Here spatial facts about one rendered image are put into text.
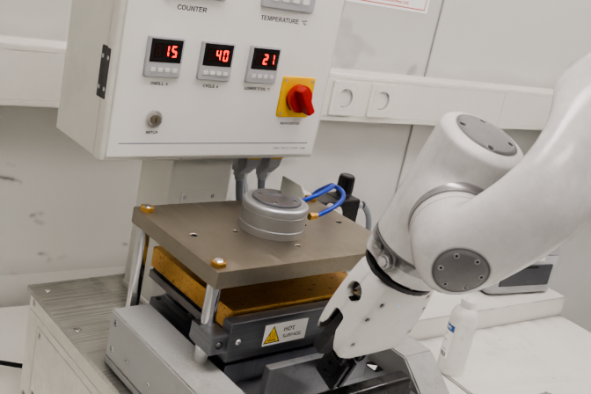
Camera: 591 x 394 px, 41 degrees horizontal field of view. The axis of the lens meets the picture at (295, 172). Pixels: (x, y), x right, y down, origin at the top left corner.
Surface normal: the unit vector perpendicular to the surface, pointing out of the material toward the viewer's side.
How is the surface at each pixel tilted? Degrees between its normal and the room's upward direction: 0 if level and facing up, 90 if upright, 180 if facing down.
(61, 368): 90
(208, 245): 0
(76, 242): 90
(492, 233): 94
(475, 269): 107
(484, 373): 0
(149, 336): 0
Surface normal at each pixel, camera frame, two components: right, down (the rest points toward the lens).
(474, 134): 0.37, -0.77
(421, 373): 0.55, -0.50
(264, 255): 0.20, -0.94
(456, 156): -0.61, 0.18
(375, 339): 0.52, 0.62
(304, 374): 0.62, 0.33
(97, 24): -0.77, 0.02
